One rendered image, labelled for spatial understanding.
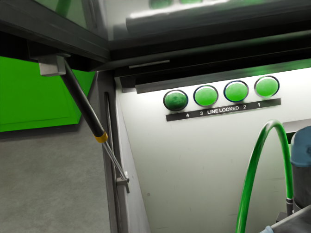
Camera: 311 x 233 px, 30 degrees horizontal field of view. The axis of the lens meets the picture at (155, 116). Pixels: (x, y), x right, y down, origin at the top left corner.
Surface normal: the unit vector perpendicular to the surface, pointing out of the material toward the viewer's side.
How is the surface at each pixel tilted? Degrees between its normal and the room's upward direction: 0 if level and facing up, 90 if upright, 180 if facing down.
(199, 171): 90
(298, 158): 87
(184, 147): 90
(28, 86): 90
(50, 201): 0
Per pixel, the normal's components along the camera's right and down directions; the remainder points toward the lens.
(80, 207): -0.18, -0.83
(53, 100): -0.07, 0.54
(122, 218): -0.12, -0.25
